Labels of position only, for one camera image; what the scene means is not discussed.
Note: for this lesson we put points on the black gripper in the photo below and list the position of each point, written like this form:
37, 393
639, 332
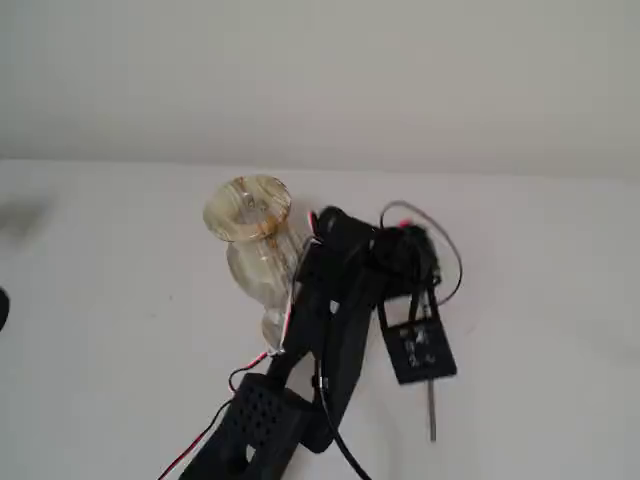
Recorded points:
409, 300

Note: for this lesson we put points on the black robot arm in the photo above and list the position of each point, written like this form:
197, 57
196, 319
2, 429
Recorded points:
345, 325

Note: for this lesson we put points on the green onyx stone vase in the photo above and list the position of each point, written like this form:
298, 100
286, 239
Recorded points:
260, 260

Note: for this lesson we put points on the black rounded object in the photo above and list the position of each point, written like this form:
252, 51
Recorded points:
3, 310

